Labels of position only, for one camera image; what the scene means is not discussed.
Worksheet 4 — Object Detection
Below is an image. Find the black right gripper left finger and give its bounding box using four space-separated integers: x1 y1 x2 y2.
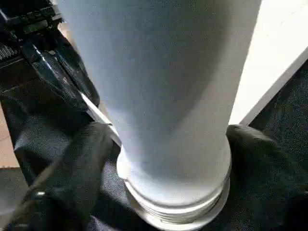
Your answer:
5 121 122 231

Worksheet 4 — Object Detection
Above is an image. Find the black work mat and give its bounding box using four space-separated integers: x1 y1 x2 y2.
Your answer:
0 58 308 231

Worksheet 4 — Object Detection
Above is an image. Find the white plastic table leg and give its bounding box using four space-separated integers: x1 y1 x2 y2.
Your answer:
55 0 263 226

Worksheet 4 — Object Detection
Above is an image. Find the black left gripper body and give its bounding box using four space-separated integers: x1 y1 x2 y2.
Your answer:
0 0 65 65

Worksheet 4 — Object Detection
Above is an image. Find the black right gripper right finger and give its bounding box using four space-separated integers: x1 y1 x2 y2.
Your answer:
212 124 308 231

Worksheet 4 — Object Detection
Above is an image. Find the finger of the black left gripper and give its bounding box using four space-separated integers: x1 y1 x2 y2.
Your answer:
22 34 102 114

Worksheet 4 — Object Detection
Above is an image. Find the white plastic table top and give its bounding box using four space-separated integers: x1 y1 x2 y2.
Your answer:
77 0 308 147

